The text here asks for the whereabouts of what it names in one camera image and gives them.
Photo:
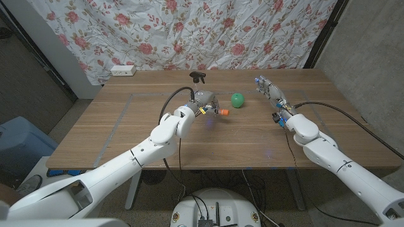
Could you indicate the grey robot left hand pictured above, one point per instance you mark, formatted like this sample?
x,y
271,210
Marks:
x,y
205,97

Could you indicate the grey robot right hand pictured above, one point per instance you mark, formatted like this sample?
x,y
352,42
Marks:
x,y
273,91

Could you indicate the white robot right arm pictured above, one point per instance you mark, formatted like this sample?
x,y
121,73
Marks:
x,y
347,170

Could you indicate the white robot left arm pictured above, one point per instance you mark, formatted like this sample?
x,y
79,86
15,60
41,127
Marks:
x,y
104,173

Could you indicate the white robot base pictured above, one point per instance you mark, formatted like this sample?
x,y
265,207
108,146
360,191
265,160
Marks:
x,y
214,205

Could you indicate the green ball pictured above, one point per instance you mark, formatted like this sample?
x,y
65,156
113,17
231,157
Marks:
x,y
237,100

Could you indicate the clear spray bottle black head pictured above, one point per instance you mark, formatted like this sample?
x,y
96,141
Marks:
x,y
197,75

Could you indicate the floral backdrop cloth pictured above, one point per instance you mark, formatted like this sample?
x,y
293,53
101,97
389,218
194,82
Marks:
x,y
189,31

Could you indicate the black backdrop stand pole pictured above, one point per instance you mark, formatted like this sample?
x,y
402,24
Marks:
x,y
325,31

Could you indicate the white power strip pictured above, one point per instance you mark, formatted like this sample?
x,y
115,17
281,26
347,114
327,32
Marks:
x,y
123,70

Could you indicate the black round floor fan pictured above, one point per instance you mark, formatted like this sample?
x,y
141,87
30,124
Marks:
x,y
153,177

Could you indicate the grey table leg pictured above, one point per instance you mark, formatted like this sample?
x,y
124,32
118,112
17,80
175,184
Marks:
x,y
296,192

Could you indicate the white table leg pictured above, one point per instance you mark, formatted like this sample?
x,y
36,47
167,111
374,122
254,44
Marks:
x,y
132,189

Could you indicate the blue flat floor object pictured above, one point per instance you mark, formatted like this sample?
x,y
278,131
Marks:
x,y
63,173

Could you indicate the blue plastic bin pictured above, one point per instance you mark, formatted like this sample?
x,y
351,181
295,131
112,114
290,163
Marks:
x,y
22,142

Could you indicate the grey sneaker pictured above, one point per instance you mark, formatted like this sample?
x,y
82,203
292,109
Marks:
x,y
31,184

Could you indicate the person's leg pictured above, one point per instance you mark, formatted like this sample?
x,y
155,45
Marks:
x,y
8,195

